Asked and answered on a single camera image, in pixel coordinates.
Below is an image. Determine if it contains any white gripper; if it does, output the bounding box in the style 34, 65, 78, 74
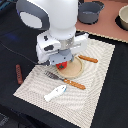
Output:
36, 31, 88, 66

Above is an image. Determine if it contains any brown toy sausage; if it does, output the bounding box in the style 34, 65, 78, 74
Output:
16, 64, 23, 84

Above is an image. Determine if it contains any red toy tomato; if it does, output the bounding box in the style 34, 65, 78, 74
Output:
56, 61, 67, 70

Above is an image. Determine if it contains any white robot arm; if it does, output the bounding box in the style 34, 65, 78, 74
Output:
16, 0, 88, 65

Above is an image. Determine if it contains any beige round plate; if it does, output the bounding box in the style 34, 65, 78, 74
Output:
57, 57, 84, 79

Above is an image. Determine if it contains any woven grey placemat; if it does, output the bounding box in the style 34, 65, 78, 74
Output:
14, 39, 115, 128

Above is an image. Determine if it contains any large grey pot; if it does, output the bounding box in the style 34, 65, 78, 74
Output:
78, 1, 105, 24

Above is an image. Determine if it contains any beige bowl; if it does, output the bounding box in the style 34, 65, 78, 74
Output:
119, 5, 128, 30

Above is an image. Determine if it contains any wooden handled fork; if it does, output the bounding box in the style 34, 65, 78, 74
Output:
44, 71, 86, 90

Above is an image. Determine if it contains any wooden handled knife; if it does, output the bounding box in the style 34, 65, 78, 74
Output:
78, 55, 98, 63

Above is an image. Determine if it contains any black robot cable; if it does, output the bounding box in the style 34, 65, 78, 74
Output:
0, 39, 38, 65

